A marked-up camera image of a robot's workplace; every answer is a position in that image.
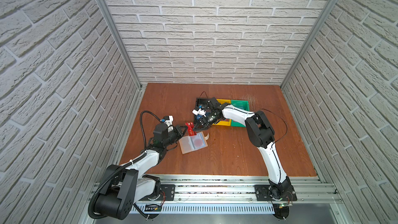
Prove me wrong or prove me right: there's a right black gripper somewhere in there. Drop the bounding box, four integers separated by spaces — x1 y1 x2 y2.
193 111 221 132

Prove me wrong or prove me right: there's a red VIP credit card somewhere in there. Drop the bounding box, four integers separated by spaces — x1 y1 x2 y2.
185 122 197 136

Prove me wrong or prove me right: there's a tan leather card holder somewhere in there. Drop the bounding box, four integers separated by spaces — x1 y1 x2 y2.
178 132 209 154

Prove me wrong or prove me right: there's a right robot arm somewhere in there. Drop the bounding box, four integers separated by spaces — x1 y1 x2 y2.
192 97 291 200

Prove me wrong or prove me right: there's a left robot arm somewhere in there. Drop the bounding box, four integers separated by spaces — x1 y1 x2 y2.
88 122 188 220

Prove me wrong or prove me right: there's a black storage bin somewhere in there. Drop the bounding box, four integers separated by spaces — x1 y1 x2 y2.
193 98 212 124

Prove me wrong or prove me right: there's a yellow storage bin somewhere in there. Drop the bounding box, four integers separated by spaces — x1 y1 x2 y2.
213 99 231 127

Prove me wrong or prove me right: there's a green storage bin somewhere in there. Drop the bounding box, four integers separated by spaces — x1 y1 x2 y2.
231 100 250 128

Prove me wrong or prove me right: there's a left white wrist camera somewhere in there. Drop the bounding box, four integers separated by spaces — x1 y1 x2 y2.
161 116 174 132

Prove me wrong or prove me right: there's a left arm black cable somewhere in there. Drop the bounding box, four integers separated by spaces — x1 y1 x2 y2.
139 110 162 148

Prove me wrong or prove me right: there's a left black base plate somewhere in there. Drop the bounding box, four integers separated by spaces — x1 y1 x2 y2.
140 184 176 202

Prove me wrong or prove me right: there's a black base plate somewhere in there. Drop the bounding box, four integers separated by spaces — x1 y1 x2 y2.
140 184 176 202
254 185 297 202

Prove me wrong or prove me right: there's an aluminium rail frame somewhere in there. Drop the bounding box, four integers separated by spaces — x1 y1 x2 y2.
127 174 343 215

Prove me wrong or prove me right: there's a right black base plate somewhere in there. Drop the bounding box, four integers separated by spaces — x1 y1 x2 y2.
254 185 297 202

